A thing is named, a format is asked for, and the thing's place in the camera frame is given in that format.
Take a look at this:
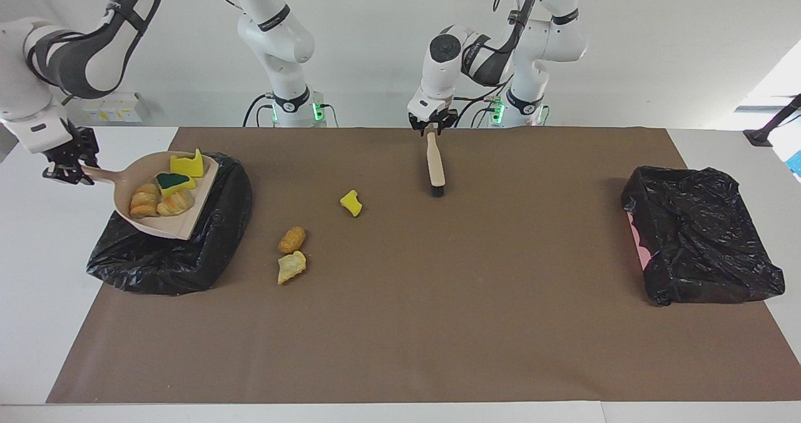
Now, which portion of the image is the beige hand brush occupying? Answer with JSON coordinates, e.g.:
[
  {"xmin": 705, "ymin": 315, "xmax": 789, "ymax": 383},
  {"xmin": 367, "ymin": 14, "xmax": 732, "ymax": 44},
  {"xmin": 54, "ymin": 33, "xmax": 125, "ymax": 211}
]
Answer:
[{"xmin": 426, "ymin": 132, "xmax": 446, "ymax": 198}]

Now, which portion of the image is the pale foam scrap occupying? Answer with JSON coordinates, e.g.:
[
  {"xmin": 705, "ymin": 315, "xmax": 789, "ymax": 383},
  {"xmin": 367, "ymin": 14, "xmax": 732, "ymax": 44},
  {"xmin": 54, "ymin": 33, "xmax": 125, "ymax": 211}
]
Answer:
[
  {"xmin": 156, "ymin": 188, "xmax": 196, "ymax": 217},
  {"xmin": 277, "ymin": 250, "xmax": 308, "ymax": 285},
  {"xmin": 130, "ymin": 183, "xmax": 162, "ymax": 218}
]

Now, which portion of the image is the yellow and green sponge piece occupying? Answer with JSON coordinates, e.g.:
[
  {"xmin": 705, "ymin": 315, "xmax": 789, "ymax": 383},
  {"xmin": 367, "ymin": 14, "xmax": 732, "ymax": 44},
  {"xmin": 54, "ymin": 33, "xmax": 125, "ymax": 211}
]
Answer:
[{"xmin": 155, "ymin": 171, "xmax": 198, "ymax": 198}]

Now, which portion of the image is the notched yellow sponge piece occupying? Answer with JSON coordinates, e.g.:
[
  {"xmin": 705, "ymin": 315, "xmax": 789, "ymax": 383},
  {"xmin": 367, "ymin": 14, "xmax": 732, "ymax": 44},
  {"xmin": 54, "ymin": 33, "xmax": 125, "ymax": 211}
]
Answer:
[{"xmin": 170, "ymin": 149, "xmax": 205, "ymax": 178}]

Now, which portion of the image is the beige plastic dustpan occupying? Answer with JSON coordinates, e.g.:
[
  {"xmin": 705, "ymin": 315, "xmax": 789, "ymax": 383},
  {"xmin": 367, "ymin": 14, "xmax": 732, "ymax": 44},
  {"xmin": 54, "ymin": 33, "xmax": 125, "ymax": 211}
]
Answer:
[{"xmin": 81, "ymin": 151, "xmax": 220, "ymax": 241}]

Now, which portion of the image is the brown nugget toy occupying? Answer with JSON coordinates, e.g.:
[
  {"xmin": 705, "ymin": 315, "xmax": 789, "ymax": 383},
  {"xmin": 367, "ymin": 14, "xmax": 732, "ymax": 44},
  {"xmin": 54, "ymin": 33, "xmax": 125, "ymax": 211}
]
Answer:
[{"xmin": 278, "ymin": 226, "xmax": 307, "ymax": 255}]

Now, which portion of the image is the tall black bag bin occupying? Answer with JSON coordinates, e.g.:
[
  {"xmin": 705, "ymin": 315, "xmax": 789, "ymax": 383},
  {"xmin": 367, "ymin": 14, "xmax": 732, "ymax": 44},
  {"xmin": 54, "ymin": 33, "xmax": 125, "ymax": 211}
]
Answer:
[{"xmin": 86, "ymin": 153, "xmax": 253, "ymax": 296}]

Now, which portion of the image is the pink bin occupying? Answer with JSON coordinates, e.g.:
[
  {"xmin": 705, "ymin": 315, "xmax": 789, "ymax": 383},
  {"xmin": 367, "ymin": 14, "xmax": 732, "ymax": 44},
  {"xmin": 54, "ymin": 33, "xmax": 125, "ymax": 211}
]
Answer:
[{"xmin": 627, "ymin": 212, "xmax": 653, "ymax": 273}]

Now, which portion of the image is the flat black trash bag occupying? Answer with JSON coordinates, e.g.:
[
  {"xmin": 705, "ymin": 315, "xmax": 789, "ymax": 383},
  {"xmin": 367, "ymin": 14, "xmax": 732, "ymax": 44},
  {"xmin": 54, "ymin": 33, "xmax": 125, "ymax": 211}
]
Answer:
[{"xmin": 621, "ymin": 166, "xmax": 786, "ymax": 307}]

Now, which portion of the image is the brown table mat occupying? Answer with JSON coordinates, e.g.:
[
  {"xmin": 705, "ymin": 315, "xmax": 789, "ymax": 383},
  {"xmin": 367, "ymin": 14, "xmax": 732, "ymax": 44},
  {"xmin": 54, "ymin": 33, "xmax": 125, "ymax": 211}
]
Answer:
[{"xmin": 47, "ymin": 127, "xmax": 801, "ymax": 404}]

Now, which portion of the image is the black left base cable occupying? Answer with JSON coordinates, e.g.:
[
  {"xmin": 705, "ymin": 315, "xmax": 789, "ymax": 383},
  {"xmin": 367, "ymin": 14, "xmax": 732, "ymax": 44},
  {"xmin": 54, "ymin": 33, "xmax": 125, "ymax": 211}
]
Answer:
[{"xmin": 451, "ymin": 71, "xmax": 515, "ymax": 128}]

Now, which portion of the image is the black base cable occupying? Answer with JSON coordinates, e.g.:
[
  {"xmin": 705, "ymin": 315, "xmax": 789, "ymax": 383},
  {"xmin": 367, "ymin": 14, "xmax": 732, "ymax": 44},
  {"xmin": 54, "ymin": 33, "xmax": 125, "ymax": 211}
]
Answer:
[
  {"xmin": 451, "ymin": 71, "xmax": 515, "ymax": 128},
  {"xmin": 243, "ymin": 93, "xmax": 276, "ymax": 128}
]

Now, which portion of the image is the white wall outlet box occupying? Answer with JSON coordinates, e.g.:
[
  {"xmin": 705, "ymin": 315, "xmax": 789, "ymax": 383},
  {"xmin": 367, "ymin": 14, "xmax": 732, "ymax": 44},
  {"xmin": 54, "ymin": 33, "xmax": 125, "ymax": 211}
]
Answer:
[{"xmin": 81, "ymin": 93, "xmax": 142, "ymax": 123}]

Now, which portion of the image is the black right base cable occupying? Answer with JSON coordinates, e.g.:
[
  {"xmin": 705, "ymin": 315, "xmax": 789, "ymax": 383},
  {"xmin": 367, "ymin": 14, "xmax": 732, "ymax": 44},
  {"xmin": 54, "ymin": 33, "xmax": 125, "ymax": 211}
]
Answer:
[{"xmin": 243, "ymin": 93, "xmax": 276, "ymax": 128}]

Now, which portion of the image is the black camera stand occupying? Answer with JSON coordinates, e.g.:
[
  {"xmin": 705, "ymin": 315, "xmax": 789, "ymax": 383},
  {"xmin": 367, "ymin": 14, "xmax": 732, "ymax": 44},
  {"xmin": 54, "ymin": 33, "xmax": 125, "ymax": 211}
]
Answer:
[{"xmin": 743, "ymin": 94, "xmax": 801, "ymax": 148}]

